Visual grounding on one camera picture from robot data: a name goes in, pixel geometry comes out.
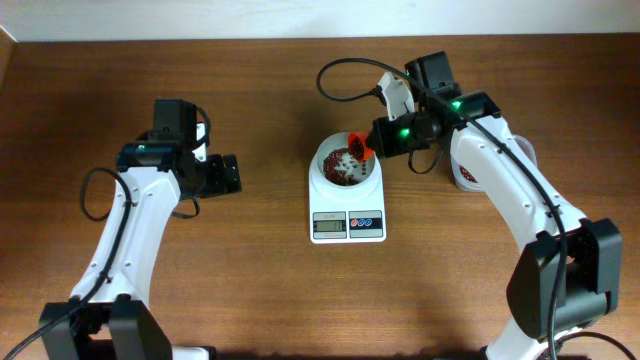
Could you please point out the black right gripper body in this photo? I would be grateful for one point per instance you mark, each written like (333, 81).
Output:
(398, 135)

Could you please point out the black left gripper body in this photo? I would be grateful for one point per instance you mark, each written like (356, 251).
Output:
(210, 179)

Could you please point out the red plastic measuring scoop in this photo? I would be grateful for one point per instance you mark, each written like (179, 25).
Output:
(357, 147)

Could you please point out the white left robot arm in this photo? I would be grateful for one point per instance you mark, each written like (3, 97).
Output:
(107, 315)

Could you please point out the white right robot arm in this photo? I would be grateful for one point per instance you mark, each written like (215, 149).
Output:
(568, 273)

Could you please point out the white round bowl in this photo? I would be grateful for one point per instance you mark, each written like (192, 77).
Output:
(333, 142)

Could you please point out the red beans in bowl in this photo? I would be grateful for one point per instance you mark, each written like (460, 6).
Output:
(341, 169)

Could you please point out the white digital kitchen scale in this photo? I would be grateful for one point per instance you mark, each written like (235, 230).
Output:
(346, 214)

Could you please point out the red adzuki beans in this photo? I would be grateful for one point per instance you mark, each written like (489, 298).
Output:
(466, 176)

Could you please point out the clear plastic bean container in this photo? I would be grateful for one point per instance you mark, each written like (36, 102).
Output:
(526, 147)

